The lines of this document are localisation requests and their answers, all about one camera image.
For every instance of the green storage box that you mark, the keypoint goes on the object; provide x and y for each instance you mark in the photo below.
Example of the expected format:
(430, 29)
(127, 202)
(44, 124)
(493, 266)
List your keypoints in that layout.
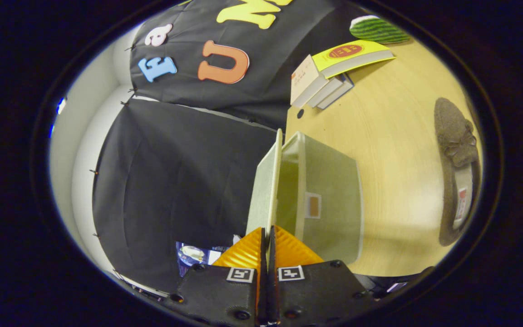
(329, 190)

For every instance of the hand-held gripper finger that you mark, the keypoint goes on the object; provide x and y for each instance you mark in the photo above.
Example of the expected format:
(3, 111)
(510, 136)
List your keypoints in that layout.
(262, 295)
(272, 295)

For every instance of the black backdrop cloth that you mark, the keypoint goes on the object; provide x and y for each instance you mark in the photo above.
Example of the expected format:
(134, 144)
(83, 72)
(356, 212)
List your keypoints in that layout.
(175, 181)

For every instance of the watermelon plush toy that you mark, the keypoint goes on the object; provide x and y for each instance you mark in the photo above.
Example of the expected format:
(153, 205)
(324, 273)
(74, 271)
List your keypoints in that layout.
(375, 29)

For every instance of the yellow book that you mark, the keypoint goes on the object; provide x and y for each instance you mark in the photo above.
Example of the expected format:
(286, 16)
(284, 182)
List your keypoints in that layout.
(347, 51)

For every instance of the beige book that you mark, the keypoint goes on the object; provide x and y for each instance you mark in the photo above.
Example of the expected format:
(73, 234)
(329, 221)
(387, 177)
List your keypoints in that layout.
(304, 79)

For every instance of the grey book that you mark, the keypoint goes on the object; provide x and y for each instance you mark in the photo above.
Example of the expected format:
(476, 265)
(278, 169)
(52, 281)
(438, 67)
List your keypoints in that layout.
(325, 93)
(341, 90)

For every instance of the blue printed carton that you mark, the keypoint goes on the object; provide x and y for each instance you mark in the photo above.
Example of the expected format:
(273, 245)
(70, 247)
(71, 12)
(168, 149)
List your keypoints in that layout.
(191, 255)

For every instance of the brown fuzzy shoe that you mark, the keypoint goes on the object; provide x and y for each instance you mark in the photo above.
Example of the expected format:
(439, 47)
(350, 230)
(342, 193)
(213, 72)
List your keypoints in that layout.
(454, 131)

